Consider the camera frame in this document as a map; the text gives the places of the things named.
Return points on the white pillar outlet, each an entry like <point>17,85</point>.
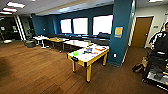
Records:
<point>115,55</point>

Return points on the bright green plastic bowl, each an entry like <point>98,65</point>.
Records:
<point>76,53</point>

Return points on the brown black backpack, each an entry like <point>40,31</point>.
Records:
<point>140,65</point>

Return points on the yellow wall sign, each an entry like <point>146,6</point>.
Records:
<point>118,32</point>

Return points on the blue plastic bowl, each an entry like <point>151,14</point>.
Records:
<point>88,50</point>

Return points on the rectangular ceiling light panel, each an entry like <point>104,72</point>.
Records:
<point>9,9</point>
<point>15,4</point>
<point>5,12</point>
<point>156,1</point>

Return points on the bright window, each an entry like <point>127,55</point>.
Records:
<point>66,25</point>
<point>102,25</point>
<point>80,25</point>

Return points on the red game box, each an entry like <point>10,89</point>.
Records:
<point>101,49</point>

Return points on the small white table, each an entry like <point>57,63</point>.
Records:
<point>40,38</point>

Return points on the person in dark shirt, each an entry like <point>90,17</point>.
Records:
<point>160,40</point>

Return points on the dark grey armchair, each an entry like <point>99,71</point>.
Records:
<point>29,43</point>

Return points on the yellow gaming table white top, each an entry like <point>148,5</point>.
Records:
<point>87,57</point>

